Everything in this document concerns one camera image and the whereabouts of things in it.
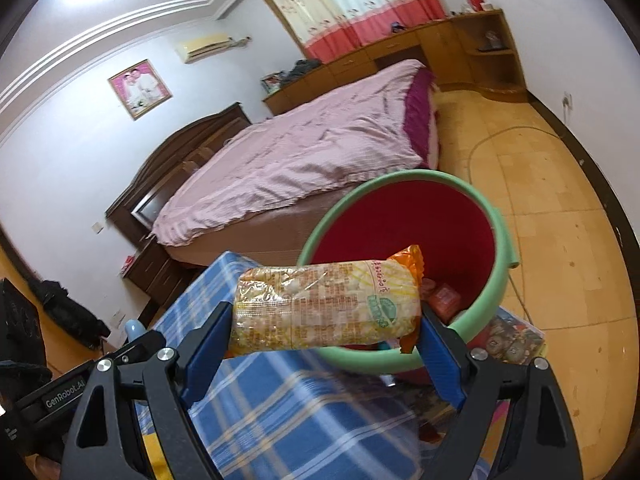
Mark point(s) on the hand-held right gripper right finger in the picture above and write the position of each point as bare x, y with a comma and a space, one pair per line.
442, 360

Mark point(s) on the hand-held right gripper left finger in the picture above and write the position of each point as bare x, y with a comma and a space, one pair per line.
202, 360

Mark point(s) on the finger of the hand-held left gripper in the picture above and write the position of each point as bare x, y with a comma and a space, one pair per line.
140, 347

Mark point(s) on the orange patterned box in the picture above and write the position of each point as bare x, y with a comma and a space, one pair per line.
445, 300

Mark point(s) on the clear snack packet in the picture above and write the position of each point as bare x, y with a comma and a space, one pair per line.
320, 305

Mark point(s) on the red basin with green rim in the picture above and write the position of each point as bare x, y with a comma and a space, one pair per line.
400, 230

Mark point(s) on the light blue plastic item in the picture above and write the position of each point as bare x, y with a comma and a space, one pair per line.
134, 331

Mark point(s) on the colourful printed paper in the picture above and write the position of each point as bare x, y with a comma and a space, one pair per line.
515, 335

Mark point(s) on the black hanging jacket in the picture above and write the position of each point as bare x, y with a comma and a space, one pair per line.
70, 315

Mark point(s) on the dark wooden nightstand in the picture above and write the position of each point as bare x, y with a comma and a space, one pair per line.
160, 270

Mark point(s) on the red items on nightstand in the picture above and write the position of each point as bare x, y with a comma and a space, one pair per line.
129, 260

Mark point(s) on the blue plaid tablecloth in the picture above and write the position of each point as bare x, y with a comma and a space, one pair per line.
280, 410

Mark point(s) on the yellow cloth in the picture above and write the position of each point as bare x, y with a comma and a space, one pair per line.
151, 450

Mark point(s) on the brown bed base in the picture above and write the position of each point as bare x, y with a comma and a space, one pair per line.
280, 230

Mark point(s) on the dark wooden headboard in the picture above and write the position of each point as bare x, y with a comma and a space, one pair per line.
150, 185

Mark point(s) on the bed with pink cover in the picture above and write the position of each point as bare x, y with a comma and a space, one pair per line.
300, 160

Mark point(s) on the framed photo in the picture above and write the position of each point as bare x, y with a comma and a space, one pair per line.
140, 90

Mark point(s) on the dark clothes pile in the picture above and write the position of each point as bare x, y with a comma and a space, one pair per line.
301, 69

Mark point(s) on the long wooden cabinet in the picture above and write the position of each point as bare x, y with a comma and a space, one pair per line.
440, 40

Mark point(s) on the small dark item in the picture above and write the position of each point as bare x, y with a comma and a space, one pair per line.
398, 26

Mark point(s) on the red box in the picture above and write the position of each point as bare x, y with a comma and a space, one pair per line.
477, 4

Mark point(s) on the cream and pink curtain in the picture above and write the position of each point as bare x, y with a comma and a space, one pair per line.
350, 5

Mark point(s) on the wall switch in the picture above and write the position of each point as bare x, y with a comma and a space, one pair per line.
98, 228

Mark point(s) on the low wall socket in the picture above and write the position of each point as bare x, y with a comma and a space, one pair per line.
566, 100

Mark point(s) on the wall air conditioner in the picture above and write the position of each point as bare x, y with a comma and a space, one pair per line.
202, 47

